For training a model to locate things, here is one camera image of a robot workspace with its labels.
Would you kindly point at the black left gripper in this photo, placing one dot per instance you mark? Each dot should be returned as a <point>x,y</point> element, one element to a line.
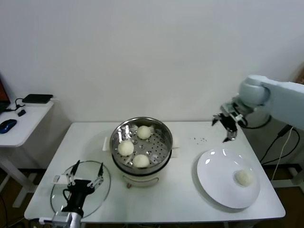
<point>80,187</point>

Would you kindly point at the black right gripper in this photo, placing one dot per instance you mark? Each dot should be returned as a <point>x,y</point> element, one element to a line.
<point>229,122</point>

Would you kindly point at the steamed white baozi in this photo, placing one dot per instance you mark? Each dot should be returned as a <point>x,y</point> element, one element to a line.
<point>244,178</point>
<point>126,148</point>
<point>140,161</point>
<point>144,132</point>

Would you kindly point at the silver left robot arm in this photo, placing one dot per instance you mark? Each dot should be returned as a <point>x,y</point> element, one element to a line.
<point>69,219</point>

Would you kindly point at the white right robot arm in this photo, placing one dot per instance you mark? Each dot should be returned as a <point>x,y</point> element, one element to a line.
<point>285,97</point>

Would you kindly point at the perforated steel steamer basket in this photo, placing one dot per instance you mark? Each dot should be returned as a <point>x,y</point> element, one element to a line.
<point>156,147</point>

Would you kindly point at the glass pot lid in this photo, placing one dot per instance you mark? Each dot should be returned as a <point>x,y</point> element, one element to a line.
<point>102,180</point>

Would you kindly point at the white electric cooking pot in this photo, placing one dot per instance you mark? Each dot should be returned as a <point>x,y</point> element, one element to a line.
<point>140,178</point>

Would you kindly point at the white round plate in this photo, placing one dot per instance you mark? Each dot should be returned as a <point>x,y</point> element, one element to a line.
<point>213,180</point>

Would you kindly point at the white side desk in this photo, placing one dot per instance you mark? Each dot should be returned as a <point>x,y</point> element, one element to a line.
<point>28,128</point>

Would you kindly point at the flat white box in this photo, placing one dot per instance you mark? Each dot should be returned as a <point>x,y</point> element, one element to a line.
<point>35,105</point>

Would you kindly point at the flat black box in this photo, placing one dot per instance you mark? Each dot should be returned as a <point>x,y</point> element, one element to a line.
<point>38,98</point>

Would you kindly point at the small black dongle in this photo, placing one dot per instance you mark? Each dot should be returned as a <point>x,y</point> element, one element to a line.
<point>21,112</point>

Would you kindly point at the blue computer mouse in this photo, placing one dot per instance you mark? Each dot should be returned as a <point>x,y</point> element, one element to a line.
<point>8,124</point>

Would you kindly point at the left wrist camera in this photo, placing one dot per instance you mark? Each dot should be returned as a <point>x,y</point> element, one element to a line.
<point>46,220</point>

